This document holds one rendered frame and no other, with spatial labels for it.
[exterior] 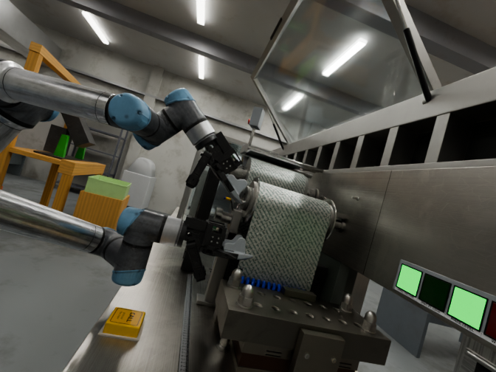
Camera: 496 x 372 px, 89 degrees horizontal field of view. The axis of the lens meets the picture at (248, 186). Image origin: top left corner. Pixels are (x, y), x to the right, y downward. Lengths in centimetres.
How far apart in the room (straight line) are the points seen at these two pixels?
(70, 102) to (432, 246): 84
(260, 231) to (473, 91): 59
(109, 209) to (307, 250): 324
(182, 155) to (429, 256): 761
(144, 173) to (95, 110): 666
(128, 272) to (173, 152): 738
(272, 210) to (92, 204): 326
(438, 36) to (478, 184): 392
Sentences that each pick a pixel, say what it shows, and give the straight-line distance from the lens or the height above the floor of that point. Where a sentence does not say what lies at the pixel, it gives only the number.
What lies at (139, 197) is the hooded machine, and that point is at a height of 36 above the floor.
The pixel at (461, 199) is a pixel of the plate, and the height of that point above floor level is 137.
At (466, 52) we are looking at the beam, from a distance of 474.
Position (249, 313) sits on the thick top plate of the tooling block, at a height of 103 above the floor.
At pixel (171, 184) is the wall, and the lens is 799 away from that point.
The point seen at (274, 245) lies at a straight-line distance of 76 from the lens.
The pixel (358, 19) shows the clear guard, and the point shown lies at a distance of 97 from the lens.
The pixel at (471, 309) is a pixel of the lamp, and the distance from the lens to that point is 60.
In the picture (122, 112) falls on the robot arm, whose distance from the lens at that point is 62.
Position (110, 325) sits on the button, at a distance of 67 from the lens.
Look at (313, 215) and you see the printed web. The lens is 79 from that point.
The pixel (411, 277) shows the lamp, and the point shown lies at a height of 119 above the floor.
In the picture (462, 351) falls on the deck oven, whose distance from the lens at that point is 283.
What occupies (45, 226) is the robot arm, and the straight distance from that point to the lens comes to 74.
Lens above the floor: 127
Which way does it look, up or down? 2 degrees up
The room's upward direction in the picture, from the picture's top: 16 degrees clockwise
